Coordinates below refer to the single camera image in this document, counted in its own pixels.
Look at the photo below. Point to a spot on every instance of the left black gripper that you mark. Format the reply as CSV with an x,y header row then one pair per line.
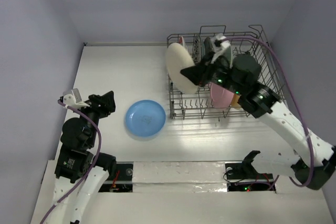
x,y
103,103

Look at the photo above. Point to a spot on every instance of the cream white plate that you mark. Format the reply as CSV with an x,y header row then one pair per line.
x,y
176,59

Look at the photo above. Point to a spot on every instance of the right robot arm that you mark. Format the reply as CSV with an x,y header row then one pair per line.
x,y
314,161

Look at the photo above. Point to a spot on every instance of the white plate red teal pattern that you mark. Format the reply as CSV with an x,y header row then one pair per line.
x,y
181,41

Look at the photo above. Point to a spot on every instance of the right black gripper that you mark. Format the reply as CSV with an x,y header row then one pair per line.
x,y
206,69

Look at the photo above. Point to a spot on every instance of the dark olive plate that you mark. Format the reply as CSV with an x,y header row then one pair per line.
x,y
208,46

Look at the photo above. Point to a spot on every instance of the green plate dark motif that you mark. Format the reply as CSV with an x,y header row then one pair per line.
x,y
228,53

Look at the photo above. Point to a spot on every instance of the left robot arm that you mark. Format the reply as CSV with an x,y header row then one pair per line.
x,y
81,167

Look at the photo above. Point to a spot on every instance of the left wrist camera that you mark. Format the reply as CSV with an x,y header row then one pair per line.
x,y
72,98

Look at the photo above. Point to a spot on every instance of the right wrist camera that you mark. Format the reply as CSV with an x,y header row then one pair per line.
x,y
218,44

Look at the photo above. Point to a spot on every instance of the blue plate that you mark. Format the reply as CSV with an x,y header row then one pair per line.
x,y
145,119

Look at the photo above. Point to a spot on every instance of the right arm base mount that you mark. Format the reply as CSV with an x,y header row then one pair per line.
x,y
242,177

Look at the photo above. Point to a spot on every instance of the pink plate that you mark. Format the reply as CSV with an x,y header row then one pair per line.
x,y
221,98

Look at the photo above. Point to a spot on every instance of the teal patterned plate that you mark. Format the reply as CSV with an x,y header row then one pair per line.
x,y
198,49

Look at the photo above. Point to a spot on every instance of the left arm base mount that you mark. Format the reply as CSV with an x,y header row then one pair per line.
x,y
120,181

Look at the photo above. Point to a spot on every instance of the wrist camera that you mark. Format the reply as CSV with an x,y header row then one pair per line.
x,y
72,98
218,44

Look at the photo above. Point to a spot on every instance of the yellow plate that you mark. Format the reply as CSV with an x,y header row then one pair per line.
x,y
234,103

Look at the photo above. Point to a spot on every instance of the grey wire dish rack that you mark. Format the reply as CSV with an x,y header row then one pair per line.
x,y
199,105

